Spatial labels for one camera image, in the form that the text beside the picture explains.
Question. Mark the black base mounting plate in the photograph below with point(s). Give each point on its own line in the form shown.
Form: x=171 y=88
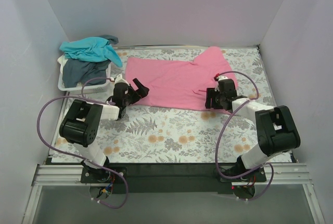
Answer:
x=181 y=177

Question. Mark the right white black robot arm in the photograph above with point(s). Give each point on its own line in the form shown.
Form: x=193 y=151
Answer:
x=275 y=127

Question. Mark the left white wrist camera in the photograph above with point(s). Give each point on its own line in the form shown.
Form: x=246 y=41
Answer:
x=118 y=79

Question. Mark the pink t shirt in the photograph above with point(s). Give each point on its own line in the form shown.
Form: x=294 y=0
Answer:
x=177 y=84

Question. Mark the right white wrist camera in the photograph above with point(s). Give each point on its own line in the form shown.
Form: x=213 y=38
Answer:
x=220 y=77

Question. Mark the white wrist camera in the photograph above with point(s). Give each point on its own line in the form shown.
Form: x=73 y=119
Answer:
x=118 y=79
x=220 y=77

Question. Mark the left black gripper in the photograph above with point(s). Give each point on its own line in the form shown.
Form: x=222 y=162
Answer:
x=134 y=93

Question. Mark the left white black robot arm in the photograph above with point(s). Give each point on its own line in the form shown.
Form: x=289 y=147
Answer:
x=80 y=125

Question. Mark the floral patterned table mat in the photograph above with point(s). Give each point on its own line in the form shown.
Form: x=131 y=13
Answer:
x=162 y=135

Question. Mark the white plastic basket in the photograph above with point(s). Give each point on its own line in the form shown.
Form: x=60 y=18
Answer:
x=78 y=87

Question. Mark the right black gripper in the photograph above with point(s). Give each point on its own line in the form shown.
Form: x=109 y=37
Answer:
x=213 y=101

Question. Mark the teal t shirt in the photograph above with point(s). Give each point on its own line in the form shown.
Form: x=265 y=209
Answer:
x=91 y=49

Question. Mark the grey blue t shirt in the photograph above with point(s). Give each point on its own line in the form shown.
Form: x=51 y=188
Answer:
x=85 y=61

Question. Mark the aluminium frame rail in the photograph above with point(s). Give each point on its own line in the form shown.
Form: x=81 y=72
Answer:
x=70 y=175

